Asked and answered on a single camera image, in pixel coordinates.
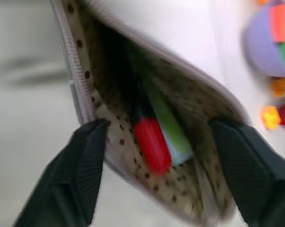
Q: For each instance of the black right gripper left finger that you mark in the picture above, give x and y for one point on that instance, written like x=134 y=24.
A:
x=69 y=177

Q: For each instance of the orange block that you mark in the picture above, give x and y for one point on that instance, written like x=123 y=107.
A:
x=281 y=86

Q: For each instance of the yellow block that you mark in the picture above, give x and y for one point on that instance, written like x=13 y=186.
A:
x=271 y=117

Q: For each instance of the grid pouch with dotted lining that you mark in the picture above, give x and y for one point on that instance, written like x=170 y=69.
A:
x=114 y=99

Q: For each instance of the red marker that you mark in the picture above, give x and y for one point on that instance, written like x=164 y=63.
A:
x=153 y=146

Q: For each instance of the purple bowl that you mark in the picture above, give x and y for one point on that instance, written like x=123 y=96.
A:
x=263 y=47

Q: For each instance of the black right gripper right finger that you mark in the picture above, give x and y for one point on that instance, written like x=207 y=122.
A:
x=253 y=175

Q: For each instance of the green highlighter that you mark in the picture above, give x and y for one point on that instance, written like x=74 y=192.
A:
x=168 y=123

